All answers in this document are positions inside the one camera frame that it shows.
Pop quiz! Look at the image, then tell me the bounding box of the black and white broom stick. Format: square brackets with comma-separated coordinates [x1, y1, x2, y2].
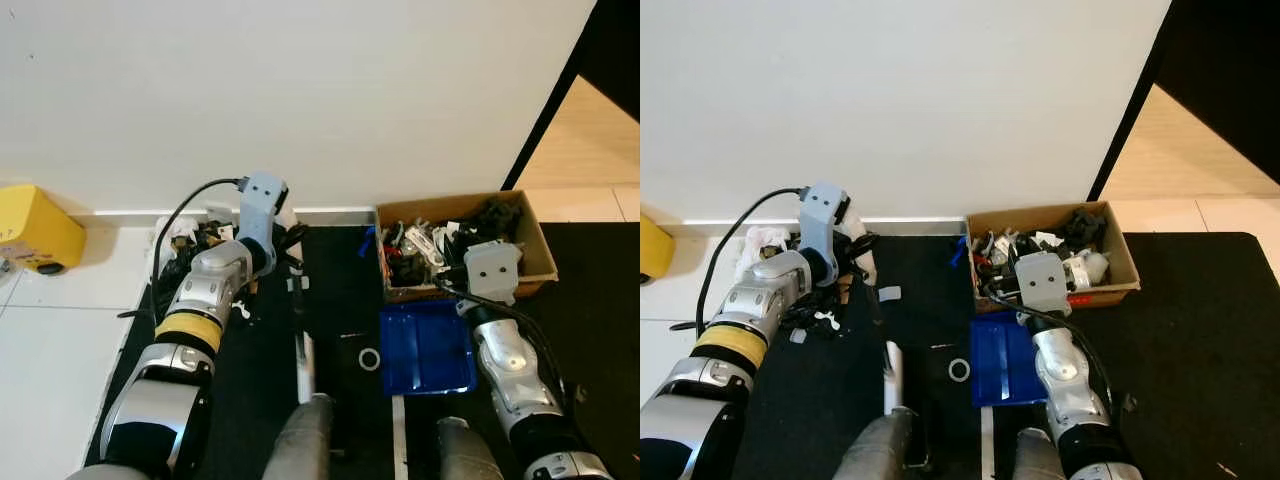
[862, 262, 908, 413]
[283, 255, 319, 403]

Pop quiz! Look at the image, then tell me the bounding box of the black floor mat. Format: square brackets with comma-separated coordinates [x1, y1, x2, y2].
[698, 231, 1280, 480]
[84, 221, 641, 480]

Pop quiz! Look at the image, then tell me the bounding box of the black crumpled trash pile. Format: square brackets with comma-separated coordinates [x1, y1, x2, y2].
[155, 225, 257, 323]
[780, 285, 853, 339]

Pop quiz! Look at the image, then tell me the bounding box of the white crumpled plastic bag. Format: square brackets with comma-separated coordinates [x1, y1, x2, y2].
[734, 224, 803, 283]
[152, 212, 239, 276]

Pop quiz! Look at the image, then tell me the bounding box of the blue plastic dustpan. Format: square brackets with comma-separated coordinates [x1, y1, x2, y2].
[969, 310, 1043, 409]
[378, 299, 479, 397]

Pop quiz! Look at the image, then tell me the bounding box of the grey left robot leg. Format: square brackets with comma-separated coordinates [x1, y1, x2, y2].
[261, 392, 337, 480]
[831, 406, 917, 480]

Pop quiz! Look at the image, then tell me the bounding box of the grey robot leg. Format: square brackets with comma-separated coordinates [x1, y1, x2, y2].
[434, 416, 507, 480]
[261, 392, 337, 480]
[831, 406, 917, 480]
[1012, 427, 1067, 480]

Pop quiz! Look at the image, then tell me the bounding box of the yellow plastic toy box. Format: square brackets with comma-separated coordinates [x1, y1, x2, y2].
[640, 212, 677, 284]
[0, 183, 88, 277]

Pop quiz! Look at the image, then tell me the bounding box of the black cloth lump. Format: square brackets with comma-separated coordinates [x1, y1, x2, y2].
[470, 197, 524, 244]
[1062, 208, 1109, 253]

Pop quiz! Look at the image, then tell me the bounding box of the brown cardboard box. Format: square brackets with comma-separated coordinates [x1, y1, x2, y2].
[964, 200, 1142, 314]
[375, 189, 560, 305]

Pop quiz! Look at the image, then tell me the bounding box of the grey right robot leg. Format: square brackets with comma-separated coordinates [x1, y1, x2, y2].
[434, 416, 507, 480]
[1012, 427, 1067, 480]

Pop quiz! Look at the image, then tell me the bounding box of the black curtain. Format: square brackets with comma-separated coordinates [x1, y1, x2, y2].
[503, 0, 641, 192]
[1086, 0, 1280, 203]

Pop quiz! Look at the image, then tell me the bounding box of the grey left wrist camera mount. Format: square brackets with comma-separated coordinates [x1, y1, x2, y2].
[237, 171, 292, 253]
[797, 180, 852, 259]

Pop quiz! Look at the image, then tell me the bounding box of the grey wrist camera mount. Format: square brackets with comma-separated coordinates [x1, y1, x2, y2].
[1012, 251, 1074, 317]
[464, 240, 523, 307]
[797, 180, 852, 259]
[237, 171, 292, 253]

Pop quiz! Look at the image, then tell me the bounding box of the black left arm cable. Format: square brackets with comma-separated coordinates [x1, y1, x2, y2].
[118, 177, 247, 321]
[670, 186, 807, 333]

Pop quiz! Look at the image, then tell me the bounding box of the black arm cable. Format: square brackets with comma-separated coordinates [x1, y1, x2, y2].
[118, 177, 247, 321]
[985, 292, 1119, 413]
[670, 186, 807, 333]
[436, 280, 569, 401]

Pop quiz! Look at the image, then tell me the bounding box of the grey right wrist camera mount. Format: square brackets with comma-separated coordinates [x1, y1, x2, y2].
[1012, 251, 1074, 317]
[464, 240, 523, 307]

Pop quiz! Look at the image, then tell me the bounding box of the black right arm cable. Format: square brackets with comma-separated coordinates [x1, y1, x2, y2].
[985, 292, 1119, 413]
[436, 280, 569, 401]

